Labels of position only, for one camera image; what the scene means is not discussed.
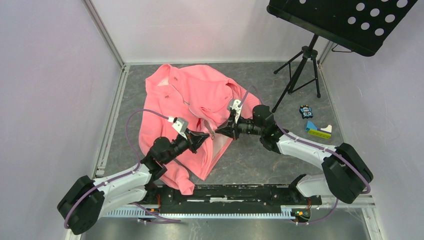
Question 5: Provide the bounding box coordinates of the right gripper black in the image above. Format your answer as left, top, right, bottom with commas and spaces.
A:
215, 112, 263, 141

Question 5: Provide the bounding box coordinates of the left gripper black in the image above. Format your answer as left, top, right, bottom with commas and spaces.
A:
163, 127, 209, 165

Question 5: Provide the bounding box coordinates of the pink zip-up jacket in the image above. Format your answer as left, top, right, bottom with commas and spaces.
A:
138, 64, 260, 195

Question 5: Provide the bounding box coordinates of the white object behind arm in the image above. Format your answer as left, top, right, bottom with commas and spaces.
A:
319, 124, 333, 134

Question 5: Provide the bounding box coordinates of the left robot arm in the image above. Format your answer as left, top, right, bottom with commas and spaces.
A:
57, 129, 210, 235

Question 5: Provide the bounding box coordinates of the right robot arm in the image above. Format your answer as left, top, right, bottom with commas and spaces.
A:
215, 105, 374, 204

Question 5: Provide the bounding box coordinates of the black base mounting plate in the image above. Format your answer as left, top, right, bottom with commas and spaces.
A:
138, 184, 322, 214

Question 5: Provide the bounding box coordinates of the small black blue toy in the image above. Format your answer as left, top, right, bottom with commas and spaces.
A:
299, 104, 314, 119

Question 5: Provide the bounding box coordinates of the blue yellow small object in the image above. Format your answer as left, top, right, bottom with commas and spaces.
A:
305, 120, 332, 139

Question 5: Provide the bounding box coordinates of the black music stand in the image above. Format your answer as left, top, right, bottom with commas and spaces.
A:
266, 0, 417, 112

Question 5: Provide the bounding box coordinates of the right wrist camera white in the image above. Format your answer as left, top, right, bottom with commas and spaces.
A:
228, 99, 243, 123

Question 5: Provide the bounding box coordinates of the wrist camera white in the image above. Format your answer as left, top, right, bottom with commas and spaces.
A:
168, 116, 189, 140
228, 99, 243, 123

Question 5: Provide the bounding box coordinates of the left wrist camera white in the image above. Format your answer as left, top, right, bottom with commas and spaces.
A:
168, 116, 189, 140

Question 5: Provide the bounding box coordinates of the white slotted cable duct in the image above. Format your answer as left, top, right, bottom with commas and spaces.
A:
102, 206, 294, 220

